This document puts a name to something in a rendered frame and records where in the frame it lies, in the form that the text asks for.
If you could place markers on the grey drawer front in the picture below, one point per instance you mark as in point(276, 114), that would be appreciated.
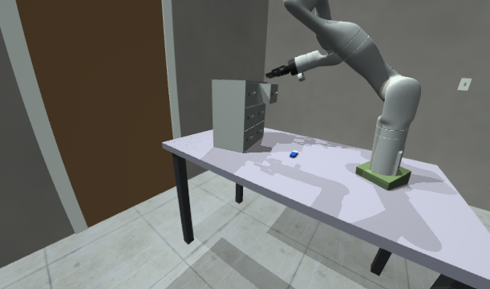
point(249, 137)
point(267, 93)
point(260, 112)
point(259, 130)
point(250, 95)
point(250, 116)

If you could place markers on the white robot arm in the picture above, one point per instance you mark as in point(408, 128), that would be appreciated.
point(347, 42)

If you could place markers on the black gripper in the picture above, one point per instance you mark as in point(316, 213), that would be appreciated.
point(291, 68)

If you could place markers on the grey chest of drawers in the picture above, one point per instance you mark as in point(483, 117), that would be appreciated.
point(229, 113)

